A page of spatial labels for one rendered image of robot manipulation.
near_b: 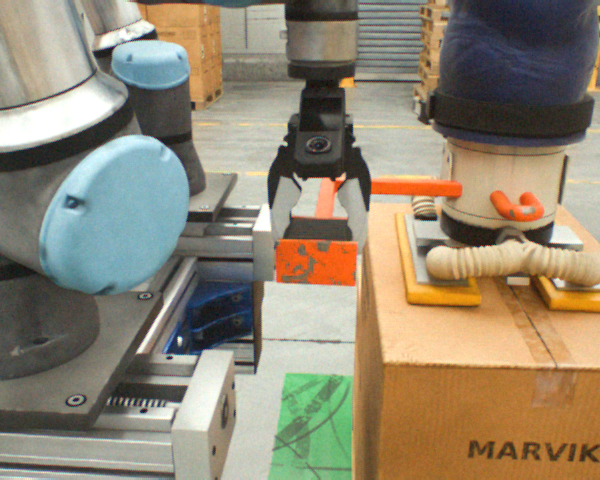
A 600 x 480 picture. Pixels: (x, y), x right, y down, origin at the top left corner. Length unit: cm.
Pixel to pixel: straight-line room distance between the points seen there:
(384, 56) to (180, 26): 361
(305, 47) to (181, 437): 39
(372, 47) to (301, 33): 949
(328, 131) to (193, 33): 712
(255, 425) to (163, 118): 140
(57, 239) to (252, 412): 189
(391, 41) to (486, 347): 943
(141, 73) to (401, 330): 53
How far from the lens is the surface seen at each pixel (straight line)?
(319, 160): 60
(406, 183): 96
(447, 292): 90
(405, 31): 1017
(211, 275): 107
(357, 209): 70
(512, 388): 82
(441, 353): 80
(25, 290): 60
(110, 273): 46
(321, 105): 66
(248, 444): 215
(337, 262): 68
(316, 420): 224
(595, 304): 95
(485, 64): 90
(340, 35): 66
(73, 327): 62
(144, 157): 44
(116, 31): 115
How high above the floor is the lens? 135
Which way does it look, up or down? 21 degrees down
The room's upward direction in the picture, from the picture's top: straight up
